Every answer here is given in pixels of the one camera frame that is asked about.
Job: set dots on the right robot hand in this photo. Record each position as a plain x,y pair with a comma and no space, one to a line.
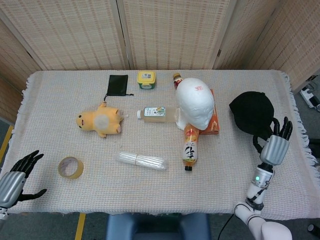
275,150

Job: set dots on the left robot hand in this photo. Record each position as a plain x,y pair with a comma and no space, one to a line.
11,185

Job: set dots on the black cap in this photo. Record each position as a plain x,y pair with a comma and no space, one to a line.
250,112

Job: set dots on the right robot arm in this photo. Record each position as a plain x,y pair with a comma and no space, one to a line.
257,185

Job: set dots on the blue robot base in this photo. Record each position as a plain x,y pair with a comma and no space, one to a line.
157,227

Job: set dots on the orange juice bottle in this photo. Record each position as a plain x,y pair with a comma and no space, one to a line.
191,150

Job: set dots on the white foam mannequin head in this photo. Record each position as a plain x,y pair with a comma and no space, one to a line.
195,102

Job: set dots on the yellow tape roll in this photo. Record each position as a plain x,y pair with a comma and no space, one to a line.
73,176

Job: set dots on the white power strip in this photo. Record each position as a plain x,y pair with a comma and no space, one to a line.
311,96

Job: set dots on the orange cardboard box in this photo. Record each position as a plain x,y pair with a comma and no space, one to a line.
215,125

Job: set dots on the yellow plush toy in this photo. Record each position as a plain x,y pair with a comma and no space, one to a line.
86,121

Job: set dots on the clear bottle with pale drink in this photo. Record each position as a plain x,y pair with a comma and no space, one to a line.
160,115

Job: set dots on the red labelled drink bottle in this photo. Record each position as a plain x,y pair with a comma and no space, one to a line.
177,80

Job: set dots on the white woven tablecloth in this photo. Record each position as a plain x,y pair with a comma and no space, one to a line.
150,190

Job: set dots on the clear pack of white straws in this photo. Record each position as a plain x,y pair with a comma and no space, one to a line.
142,161

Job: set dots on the green tub with yellow lid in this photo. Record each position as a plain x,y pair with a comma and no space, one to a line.
146,79

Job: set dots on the woven folding screen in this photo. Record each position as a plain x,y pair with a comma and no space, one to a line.
75,32

